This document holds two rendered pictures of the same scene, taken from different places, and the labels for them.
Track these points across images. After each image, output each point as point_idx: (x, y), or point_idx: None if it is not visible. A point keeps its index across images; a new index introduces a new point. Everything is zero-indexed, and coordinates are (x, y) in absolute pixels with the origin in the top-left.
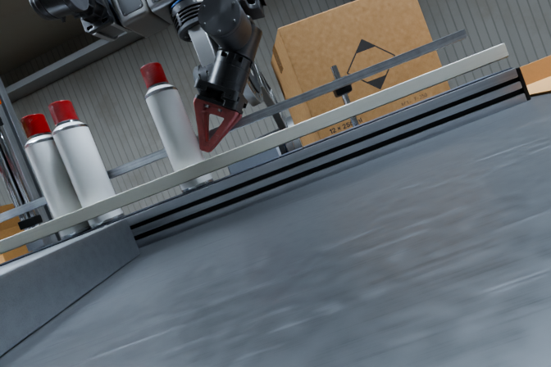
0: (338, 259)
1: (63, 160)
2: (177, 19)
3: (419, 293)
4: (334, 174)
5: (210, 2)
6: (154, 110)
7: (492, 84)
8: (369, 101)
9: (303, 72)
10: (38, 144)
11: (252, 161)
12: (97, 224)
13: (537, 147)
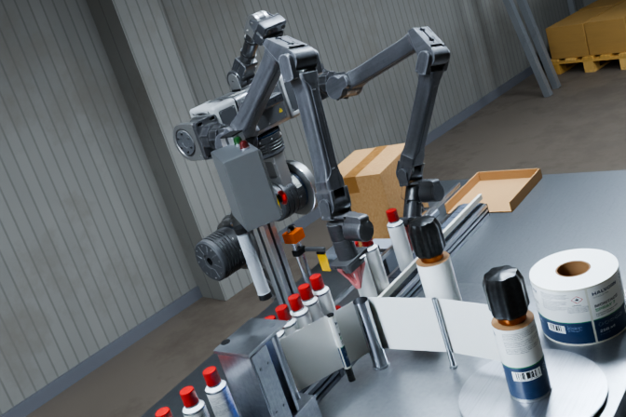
0: (539, 260)
1: (375, 264)
2: (266, 147)
3: None
4: (455, 252)
5: (435, 187)
6: (401, 233)
7: (483, 210)
8: (457, 220)
9: (389, 198)
10: (365, 257)
11: (393, 254)
12: (390, 295)
13: (536, 236)
